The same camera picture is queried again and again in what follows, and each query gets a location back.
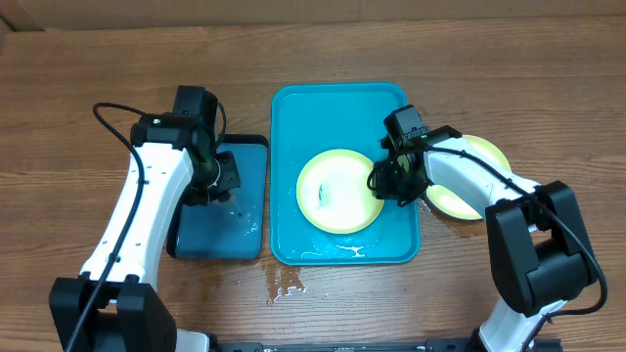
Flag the yellow-green plate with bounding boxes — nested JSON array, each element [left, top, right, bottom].
[[425, 135, 512, 221], [295, 149, 384, 235]]

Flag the yellow-green plate top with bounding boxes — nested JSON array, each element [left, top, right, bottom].
[[295, 149, 384, 235]]

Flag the dark green sponge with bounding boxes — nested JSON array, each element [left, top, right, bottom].
[[226, 195, 244, 217]]

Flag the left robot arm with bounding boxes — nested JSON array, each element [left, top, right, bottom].
[[49, 85, 241, 351]]

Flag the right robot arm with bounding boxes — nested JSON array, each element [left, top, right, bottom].
[[367, 105, 607, 352]]

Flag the black tray with water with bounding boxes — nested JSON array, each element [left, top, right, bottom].
[[166, 134, 269, 261]]

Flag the teal plastic serving tray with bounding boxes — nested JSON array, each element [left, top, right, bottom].
[[270, 83, 421, 266]]

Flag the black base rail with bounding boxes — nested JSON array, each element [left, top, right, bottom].
[[204, 336, 563, 352]]

